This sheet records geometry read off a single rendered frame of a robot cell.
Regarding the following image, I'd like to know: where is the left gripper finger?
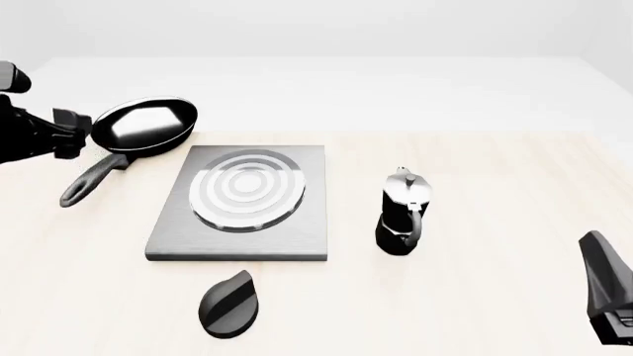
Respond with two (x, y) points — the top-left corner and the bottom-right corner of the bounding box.
(52, 131), (89, 160)
(51, 107), (94, 133)

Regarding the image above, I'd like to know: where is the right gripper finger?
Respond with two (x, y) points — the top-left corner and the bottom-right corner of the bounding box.
(578, 229), (633, 317)

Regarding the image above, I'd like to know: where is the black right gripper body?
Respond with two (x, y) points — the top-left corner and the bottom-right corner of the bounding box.
(588, 309), (633, 347)

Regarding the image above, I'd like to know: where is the black frying pan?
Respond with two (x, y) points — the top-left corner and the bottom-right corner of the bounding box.
(58, 95), (200, 209)

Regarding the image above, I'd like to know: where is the flat stove plate with rings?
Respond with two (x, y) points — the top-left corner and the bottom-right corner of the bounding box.
(144, 143), (329, 263)

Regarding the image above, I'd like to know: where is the round black stove knob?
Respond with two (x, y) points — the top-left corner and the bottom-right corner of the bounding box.
(198, 269), (260, 340)

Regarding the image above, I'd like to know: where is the black and silver moka pot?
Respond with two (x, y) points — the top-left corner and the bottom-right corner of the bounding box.
(374, 166), (435, 257)

